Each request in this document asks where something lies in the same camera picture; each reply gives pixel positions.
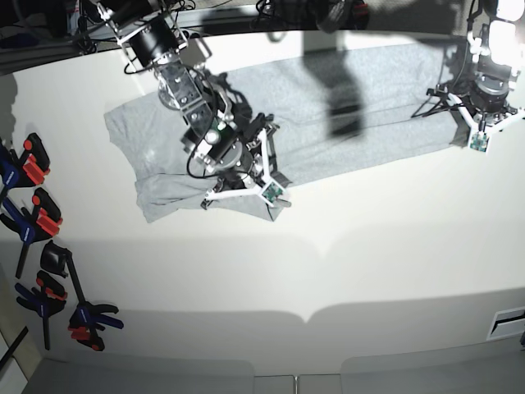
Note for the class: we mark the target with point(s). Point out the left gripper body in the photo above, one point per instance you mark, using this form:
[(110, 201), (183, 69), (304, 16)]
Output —
[(487, 97)]

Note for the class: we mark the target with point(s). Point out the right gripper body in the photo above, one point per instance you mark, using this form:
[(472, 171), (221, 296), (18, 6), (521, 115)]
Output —
[(242, 160)]

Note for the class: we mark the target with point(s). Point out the lower left blue clamp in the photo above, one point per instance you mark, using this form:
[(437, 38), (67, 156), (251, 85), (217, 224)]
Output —
[(46, 300)]

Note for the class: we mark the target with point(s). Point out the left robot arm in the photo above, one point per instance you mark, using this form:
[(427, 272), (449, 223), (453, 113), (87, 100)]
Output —
[(492, 63)]

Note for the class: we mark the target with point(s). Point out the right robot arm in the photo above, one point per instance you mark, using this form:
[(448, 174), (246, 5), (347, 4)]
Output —
[(221, 142)]

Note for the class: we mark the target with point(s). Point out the grey T-shirt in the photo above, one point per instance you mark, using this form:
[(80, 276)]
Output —
[(336, 112)]

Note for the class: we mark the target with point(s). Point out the long black bar clamp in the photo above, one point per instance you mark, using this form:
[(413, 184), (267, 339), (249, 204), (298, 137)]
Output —
[(87, 319)]

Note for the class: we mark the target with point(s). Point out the blue red clamp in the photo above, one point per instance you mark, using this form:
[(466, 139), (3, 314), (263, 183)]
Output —
[(41, 224), (27, 170)]

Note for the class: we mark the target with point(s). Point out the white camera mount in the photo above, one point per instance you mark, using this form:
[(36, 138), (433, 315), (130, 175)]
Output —
[(480, 132), (258, 180)]

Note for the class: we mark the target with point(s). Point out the upper blue red clamp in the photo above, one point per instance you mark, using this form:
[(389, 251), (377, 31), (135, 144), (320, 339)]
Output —
[(27, 170)]

